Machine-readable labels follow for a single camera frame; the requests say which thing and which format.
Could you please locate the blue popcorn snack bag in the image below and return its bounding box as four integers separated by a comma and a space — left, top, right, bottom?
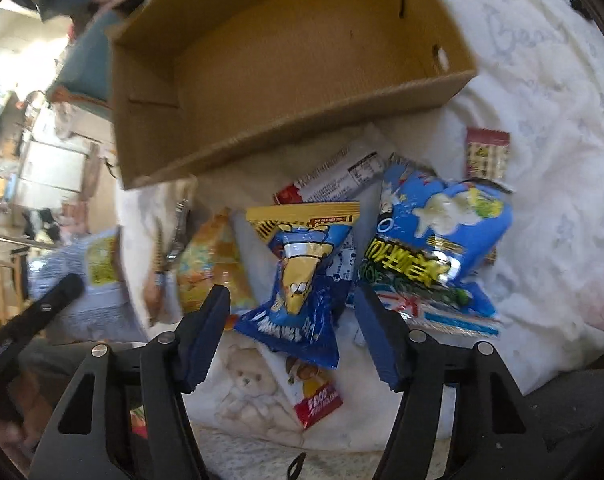
357, 157, 512, 316

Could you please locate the white grey striped snack bag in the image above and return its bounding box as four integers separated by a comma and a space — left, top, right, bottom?
28, 228, 147, 344

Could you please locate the white red barcode snack bag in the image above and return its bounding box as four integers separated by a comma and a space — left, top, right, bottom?
273, 133, 393, 205

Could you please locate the blue red striped snack packet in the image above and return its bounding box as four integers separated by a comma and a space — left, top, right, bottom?
349, 276, 502, 338

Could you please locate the white bear print bedsheet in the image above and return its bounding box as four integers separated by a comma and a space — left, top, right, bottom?
185, 0, 604, 479

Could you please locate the red white small snack packet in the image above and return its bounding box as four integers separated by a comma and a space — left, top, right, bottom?
277, 356, 343, 430

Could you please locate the small red candy packet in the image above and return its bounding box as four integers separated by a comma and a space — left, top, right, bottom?
466, 127, 510, 181

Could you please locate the blue yellow cartoon snack bag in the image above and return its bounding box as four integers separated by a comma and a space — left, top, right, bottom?
235, 200, 360, 370

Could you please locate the open cardboard box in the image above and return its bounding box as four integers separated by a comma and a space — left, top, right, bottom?
109, 0, 477, 188

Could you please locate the orange yellow chip bag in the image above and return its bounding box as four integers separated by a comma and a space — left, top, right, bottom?
176, 208, 258, 330

